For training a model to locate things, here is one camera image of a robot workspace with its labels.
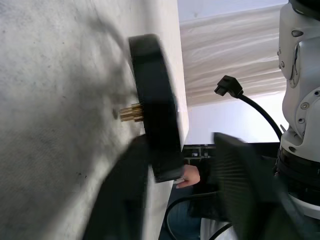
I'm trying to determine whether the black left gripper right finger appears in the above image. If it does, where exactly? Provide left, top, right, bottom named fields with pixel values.
left=213, top=131, right=309, bottom=240

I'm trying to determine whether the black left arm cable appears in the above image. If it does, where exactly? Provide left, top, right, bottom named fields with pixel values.
left=165, top=192, right=233, bottom=240

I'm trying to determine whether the black cable with angled plug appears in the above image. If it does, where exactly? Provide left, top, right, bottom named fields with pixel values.
left=214, top=74, right=285, bottom=144

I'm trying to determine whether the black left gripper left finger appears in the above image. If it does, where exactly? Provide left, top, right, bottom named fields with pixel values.
left=83, top=134, right=155, bottom=240

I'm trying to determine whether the silver robot torso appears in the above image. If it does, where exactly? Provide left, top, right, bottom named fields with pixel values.
left=274, top=0, right=320, bottom=222

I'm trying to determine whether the person bare hand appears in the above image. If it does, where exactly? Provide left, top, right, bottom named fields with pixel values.
left=174, top=164, right=202, bottom=189

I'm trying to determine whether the person blue jeans leg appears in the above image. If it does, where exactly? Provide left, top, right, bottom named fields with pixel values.
left=167, top=197, right=204, bottom=240

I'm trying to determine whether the black spoked rotor brass hub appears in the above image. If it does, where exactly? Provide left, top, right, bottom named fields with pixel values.
left=119, top=33, right=186, bottom=185

